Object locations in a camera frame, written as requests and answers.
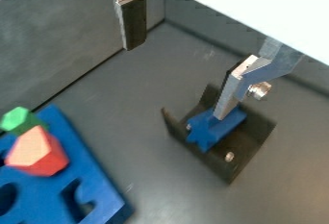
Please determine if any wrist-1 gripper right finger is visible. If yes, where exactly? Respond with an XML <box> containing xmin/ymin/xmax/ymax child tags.
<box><xmin>215</xmin><ymin>37</ymin><xmax>304</xmax><ymax>120</ymax></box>

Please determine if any blue star prism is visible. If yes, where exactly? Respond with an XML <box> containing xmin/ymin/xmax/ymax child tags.
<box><xmin>186</xmin><ymin>107</ymin><xmax>248</xmax><ymax>153</ymax></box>

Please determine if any black curved fixture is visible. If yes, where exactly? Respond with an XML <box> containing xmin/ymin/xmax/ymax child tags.
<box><xmin>161</xmin><ymin>83</ymin><xmax>279</xmax><ymax>186</ymax></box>

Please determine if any blue shape sorter board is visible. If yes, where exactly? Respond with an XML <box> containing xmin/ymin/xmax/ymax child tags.
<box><xmin>0</xmin><ymin>105</ymin><xmax>133</xmax><ymax>224</ymax></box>

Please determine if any red pentagon peg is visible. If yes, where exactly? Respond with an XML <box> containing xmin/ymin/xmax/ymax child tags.
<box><xmin>6</xmin><ymin>126</ymin><xmax>70</xmax><ymax>177</ymax></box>

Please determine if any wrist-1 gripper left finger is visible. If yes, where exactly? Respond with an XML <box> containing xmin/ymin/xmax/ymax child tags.
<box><xmin>114</xmin><ymin>0</ymin><xmax>148</xmax><ymax>50</ymax></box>

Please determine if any green hexagonal peg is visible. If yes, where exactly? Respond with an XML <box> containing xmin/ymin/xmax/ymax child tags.
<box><xmin>0</xmin><ymin>107</ymin><xmax>50</xmax><ymax>136</ymax></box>

